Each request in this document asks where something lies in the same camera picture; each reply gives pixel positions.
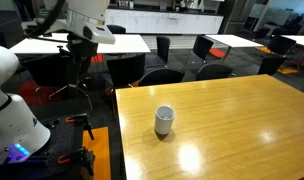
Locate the white ceramic cup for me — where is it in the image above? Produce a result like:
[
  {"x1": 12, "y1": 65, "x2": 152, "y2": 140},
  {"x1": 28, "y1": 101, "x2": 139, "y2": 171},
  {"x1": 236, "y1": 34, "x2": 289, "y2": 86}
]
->
[{"x1": 154, "y1": 105, "x2": 175, "y2": 135}]

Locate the black chair table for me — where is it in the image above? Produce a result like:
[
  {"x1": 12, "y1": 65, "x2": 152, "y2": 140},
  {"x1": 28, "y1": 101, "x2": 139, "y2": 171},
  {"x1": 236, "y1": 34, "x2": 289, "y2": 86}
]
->
[
  {"x1": 196, "y1": 64, "x2": 233, "y2": 81},
  {"x1": 138, "y1": 68, "x2": 185, "y2": 86}
]

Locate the black chair far right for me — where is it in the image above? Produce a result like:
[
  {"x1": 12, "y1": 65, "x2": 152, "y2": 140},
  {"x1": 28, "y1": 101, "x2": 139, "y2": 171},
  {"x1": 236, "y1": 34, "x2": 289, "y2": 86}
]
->
[{"x1": 258, "y1": 57, "x2": 285, "y2": 76}]

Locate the white table left background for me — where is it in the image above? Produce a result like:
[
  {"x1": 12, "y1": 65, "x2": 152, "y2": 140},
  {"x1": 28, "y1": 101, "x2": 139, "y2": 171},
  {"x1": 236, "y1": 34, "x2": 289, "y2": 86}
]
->
[{"x1": 10, "y1": 33, "x2": 150, "y2": 54}]

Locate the black orange front clamp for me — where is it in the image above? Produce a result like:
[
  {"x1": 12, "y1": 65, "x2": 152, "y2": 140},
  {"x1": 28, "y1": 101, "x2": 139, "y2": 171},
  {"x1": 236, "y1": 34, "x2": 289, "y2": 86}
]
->
[{"x1": 57, "y1": 147, "x2": 95, "y2": 176}]

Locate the black camera tripod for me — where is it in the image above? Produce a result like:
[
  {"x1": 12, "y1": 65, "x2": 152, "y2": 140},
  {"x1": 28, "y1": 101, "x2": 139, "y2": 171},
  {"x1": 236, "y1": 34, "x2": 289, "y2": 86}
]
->
[{"x1": 58, "y1": 32, "x2": 98, "y2": 109}]

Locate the black orange clamp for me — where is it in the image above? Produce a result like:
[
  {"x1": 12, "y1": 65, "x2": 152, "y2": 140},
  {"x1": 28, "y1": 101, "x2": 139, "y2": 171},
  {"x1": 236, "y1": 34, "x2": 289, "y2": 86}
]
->
[
  {"x1": 65, "y1": 113, "x2": 94, "y2": 140},
  {"x1": 57, "y1": 147, "x2": 95, "y2": 176}
]

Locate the white kitchen cabinet counter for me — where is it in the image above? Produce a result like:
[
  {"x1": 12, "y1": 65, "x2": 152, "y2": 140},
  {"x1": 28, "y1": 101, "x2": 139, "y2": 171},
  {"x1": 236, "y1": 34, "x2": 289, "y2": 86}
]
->
[{"x1": 106, "y1": 9, "x2": 223, "y2": 34}]

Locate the black chair tall back left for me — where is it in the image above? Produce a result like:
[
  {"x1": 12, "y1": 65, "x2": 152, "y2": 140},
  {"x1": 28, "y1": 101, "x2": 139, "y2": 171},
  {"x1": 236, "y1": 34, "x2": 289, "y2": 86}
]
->
[{"x1": 107, "y1": 54, "x2": 145, "y2": 87}]

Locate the black chair near table right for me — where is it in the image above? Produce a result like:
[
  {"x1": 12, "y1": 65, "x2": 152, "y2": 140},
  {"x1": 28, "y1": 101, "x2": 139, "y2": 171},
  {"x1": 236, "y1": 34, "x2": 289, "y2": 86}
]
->
[{"x1": 196, "y1": 64, "x2": 233, "y2": 81}]

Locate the black chair near table left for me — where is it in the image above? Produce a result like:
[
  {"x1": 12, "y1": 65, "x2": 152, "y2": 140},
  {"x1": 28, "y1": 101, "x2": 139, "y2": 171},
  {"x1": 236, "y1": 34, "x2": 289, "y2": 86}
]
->
[{"x1": 138, "y1": 68, "x2": 185, "y2": 86}]

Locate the black chair behind white table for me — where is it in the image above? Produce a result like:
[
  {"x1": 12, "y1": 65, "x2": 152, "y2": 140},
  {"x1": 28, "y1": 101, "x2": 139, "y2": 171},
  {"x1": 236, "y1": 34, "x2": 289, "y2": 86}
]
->
[{"x1": 145, "y1": 36, "x2": 170, "y2": 67}]

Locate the black orange rear clamp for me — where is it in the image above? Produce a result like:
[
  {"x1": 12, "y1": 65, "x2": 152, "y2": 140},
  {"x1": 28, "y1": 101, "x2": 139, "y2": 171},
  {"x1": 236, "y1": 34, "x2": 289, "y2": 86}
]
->
[{"x1": 65, "y1": 113, "x2": 94, "y2": 140}]

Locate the black chair center background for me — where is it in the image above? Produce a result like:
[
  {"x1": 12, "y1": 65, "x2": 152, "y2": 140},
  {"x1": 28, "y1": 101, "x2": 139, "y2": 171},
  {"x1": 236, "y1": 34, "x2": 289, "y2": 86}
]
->
[{"x1": 192, "y1": 35, "x2": 214, "y2": 60}]

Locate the white table background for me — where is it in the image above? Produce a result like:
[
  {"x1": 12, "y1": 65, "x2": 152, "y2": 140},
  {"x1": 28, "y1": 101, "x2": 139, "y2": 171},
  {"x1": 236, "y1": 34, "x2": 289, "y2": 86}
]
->
[
  {"x1": 206, "y1": 34, "x2": 261, "y2": 64},
  {"x1": 10, "y1": 33, "x2": 150, "y2": 54}
]

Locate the white table right background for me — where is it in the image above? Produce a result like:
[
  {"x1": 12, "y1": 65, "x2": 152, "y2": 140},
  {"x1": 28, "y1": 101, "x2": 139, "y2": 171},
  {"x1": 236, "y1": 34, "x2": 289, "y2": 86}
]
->
[{"x1": 206, "y1": 34, "x2": 261, "y2": 64}]

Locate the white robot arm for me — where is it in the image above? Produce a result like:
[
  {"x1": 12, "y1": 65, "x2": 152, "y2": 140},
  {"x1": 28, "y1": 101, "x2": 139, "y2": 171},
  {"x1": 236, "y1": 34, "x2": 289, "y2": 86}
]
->
[{"x1": 0, "y1": 0, "x2": 115, "y2": 165}]

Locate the white table far right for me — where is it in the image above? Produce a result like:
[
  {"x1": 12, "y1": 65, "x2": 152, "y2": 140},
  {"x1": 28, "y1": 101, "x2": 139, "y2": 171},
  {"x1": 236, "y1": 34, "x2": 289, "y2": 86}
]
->
[{"x1": 284, "y1": 35, "x2": 304, "y2": 46}]

